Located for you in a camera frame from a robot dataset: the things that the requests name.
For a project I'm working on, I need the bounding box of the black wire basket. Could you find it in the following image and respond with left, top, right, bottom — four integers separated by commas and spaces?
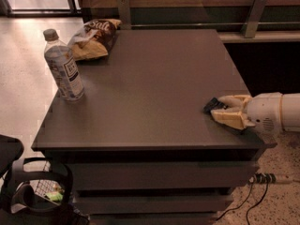
1, 157, 90, 225

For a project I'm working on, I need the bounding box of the dark blue rxbar wrapper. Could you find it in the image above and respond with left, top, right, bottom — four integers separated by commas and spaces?
203, 97, 228, 113

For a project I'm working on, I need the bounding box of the grey drawer cabinet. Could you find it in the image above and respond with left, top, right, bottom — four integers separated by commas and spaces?
33, 30, 266, 225

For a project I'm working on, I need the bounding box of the clear plastic water bottle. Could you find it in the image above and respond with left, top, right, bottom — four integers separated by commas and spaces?
43, 29, 84, 101

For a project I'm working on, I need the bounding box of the black chair edge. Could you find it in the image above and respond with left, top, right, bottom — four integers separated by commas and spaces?
0, 135, 24, 176

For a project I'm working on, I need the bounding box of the black power cable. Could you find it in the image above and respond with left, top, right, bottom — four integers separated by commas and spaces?
215, 183, 256, 222
245, 183, 270, 225

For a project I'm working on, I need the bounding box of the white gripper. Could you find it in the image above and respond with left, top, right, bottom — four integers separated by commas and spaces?
211, 93, 282, 133

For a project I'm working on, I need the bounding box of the white power strip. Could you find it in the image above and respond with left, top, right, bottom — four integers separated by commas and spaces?
249, 173, 293, 185

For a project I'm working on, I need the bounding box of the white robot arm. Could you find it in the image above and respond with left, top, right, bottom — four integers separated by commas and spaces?
208, 92, 300, 134

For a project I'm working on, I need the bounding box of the metal rail with brackets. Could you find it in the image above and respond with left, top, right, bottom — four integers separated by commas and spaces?
117, 0, 300, 38

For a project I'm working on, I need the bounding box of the brown salt chip bag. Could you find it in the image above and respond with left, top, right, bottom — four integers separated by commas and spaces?
68, 19, 122, 61

